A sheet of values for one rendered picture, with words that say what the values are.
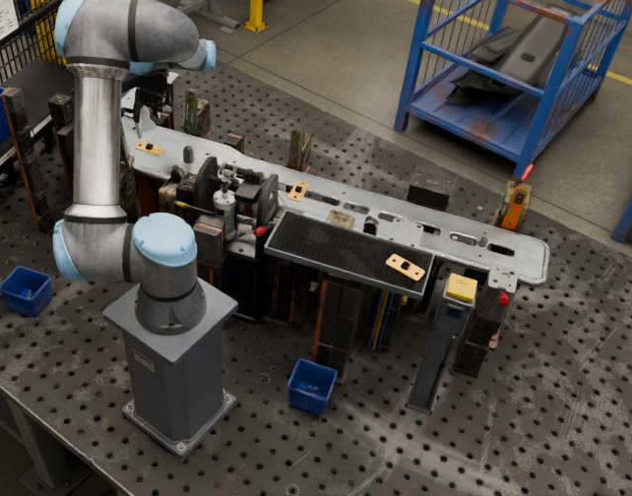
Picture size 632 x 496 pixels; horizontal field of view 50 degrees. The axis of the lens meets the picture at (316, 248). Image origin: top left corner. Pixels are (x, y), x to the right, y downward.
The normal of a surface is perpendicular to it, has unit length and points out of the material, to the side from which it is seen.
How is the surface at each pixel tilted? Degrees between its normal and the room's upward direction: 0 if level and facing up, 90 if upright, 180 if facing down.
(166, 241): 8
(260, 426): 0
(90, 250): 53
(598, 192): 0
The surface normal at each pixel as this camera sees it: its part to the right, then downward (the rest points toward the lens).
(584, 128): 0.09, -0.70
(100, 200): 0.45, 0.14
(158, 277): 0.02, 0.71
